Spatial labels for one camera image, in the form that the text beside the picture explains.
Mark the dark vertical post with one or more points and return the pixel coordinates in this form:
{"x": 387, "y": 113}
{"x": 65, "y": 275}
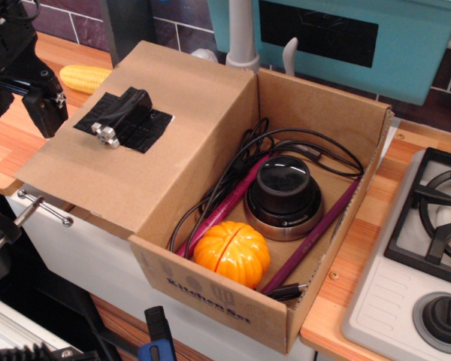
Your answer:
{"x": 127, "y": 23}

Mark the yellow toy corn cob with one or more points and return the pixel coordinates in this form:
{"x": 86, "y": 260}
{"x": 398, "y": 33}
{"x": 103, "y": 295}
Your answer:
{"x": 83, "y": 78}

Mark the grey toy faucet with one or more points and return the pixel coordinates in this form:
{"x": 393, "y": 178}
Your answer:
{"x": 242, "y": 52}

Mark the brown cardboard kitchen set box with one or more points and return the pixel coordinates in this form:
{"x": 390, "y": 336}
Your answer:
{"x": 144, "y": 195}

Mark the magenta pencil left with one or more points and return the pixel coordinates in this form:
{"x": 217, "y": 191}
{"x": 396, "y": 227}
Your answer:
{"x": 219, "y": 200}

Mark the white toy stove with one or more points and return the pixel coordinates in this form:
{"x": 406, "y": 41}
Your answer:
{"x": 380, "y": 315}

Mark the black silver 3D mouse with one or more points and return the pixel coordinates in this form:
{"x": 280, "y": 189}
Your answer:
{"x": 284, "y": 202}

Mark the blue black clamp handle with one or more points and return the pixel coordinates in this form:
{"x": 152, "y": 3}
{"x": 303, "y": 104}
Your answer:
{"x": 161, "y": 346}

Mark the metal clamp bar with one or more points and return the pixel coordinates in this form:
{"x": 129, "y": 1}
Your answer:
{"x": 37, "y": 203}

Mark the magenta pencil right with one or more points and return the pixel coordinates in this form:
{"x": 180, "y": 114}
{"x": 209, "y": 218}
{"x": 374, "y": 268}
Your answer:
{"x": 312, "y": 238}

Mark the black stove knob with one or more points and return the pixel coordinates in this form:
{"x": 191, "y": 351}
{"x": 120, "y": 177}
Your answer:
{"x": 432, "y": 320}

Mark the black stove grate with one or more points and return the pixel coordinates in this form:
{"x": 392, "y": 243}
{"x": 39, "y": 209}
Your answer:
{"x": 421, "y": 238}

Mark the black taped aluminium flap handle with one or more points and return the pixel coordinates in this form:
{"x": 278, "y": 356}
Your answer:
{"x": 129, "y": 120}

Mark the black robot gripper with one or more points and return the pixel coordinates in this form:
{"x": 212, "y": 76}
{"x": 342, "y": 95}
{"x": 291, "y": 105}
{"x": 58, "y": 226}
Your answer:
{"x": 45, "y": 100}

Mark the magenta pencil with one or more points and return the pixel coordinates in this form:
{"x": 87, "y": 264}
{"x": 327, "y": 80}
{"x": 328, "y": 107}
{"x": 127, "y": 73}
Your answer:
{"x": 219, "y": 200}
{"x": 312, "y": 238}

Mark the orange toy pumpkin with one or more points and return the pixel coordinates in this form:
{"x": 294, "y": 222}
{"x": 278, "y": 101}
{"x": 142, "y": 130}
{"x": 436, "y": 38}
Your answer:
{"x": 236, "y": 251}

